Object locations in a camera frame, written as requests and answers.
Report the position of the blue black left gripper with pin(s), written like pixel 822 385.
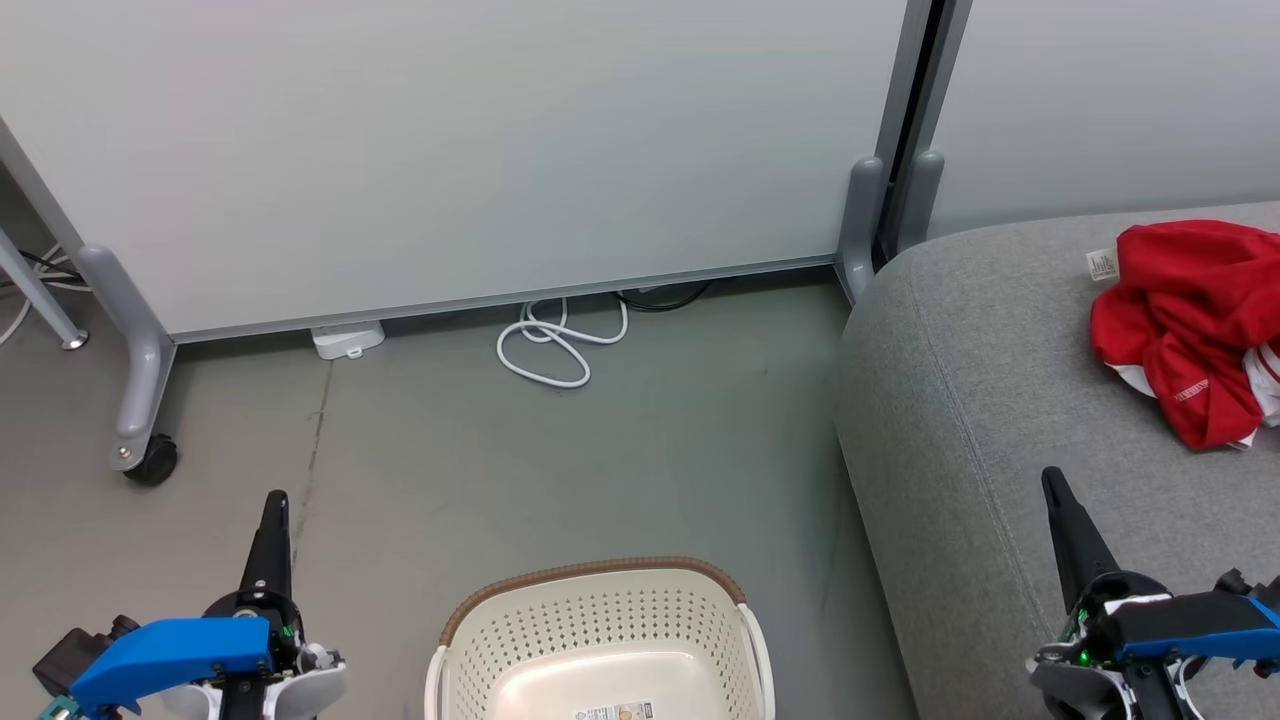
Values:
pixel 170 650

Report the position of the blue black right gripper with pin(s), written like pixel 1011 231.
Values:
pixel 1190 630

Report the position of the red garment with white hem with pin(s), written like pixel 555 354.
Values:
pixel 1190 320

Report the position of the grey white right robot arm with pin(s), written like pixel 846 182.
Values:
pixel 1070 695

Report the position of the cream perforated laundry basket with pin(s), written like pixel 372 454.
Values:
pixel 600 630

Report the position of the basket bottom label sticker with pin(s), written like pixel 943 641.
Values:
pixel 615 712

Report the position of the black caster wheel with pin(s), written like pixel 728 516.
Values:
pixel 152 462

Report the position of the grey fabric sofa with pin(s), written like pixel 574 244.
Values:
pixel 1000 400

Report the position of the white power adapter box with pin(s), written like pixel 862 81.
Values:
pixel 347 339

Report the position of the grey partition leg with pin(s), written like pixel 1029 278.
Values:
pixel 135 350

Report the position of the grey metal table leg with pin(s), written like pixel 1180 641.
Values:
pixel 35 290

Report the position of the wide white partition panel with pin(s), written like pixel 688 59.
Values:
pixel 450 150

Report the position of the narrow white partition panel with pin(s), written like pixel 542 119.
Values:
pixel 1110 100

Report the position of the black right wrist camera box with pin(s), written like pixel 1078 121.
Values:
pixel 1235 582

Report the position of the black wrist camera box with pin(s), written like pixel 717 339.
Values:
pixel 70 655
pixel 1235 582

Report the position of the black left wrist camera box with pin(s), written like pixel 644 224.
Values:
pixel 70 655

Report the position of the teal left camera connector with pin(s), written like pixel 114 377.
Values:
pixel 55 711

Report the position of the grey partition foot post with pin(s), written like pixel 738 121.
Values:
pixel 862 225
pixel 920 200

